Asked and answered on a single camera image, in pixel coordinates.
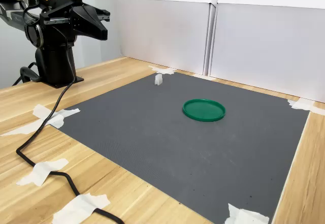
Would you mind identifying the white tape piece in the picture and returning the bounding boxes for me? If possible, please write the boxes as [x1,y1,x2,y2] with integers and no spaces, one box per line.
[16,158,70,187]
[224,203,270,224]
[148,65,178,76]
[51,193,111,224]
[287,98,325,115]
[0,104,81,137]

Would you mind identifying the round green lid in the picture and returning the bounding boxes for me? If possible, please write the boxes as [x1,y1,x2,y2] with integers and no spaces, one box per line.
[182,98,226,122]

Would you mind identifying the dark grey mat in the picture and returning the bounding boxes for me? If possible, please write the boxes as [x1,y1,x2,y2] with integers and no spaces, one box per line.
[49,71,311,224]

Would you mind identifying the black camera cable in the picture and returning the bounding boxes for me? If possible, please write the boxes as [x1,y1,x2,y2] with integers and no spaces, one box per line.
[16,48,125,224]

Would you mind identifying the black arm base cable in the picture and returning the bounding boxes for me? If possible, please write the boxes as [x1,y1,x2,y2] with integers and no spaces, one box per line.
[11,61,42,87]

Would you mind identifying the grey partition panel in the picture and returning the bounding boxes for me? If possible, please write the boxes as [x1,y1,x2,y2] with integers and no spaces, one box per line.
[209,2,325,104]
[111,0,212,75]

